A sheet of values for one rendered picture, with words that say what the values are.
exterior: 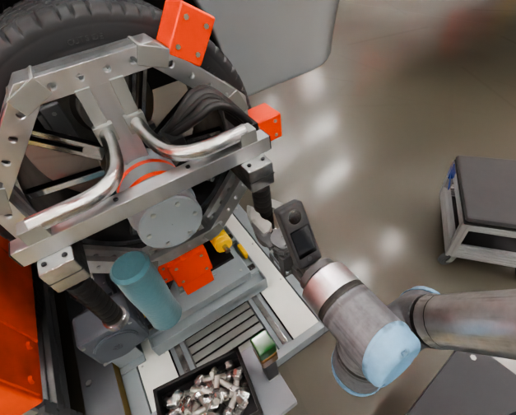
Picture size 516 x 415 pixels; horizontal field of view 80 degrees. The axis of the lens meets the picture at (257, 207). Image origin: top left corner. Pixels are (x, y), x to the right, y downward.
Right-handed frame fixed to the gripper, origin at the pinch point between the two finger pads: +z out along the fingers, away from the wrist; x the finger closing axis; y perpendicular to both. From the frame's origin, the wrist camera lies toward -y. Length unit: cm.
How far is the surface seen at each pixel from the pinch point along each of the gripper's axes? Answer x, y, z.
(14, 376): -60, 20, 7
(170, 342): -36, 69, 20
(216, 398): -25.2, 25.6, -18.9
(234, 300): -8, 68, 20
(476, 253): 85, 69, -19
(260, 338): -12.3, 17.1, -17.0
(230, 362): -19.8, 28.7, -13.4
